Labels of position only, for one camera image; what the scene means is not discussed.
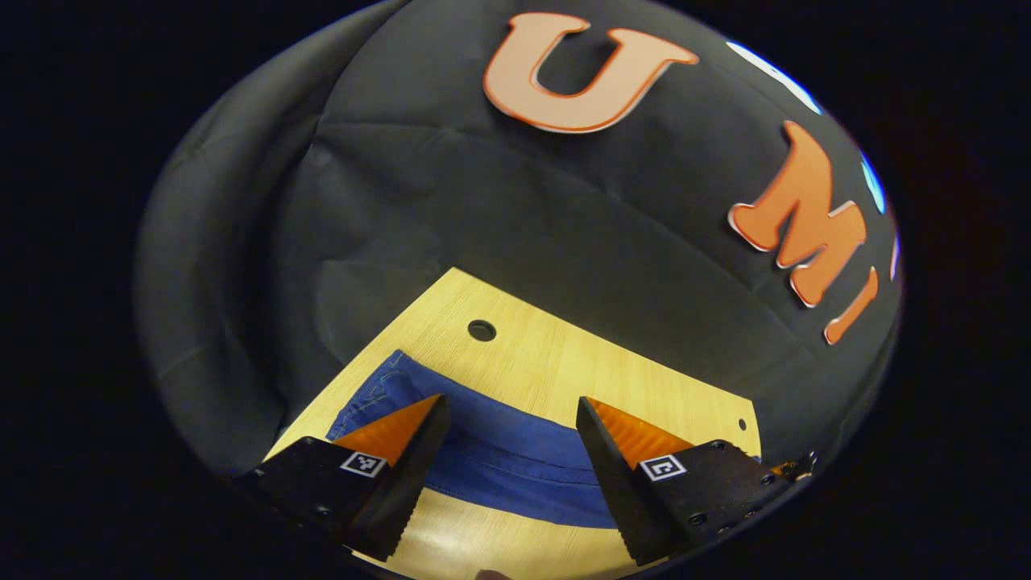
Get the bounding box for blue denim jeans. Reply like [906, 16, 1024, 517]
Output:
[326, 349, 763, 530]

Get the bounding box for black backdrop cloth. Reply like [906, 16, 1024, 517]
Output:
[133, 0, 905, 484]

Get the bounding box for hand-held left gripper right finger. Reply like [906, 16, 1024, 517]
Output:
[575, 396, 819, 568]

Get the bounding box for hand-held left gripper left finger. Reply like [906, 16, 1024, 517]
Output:
[238, 393, 451, 563]

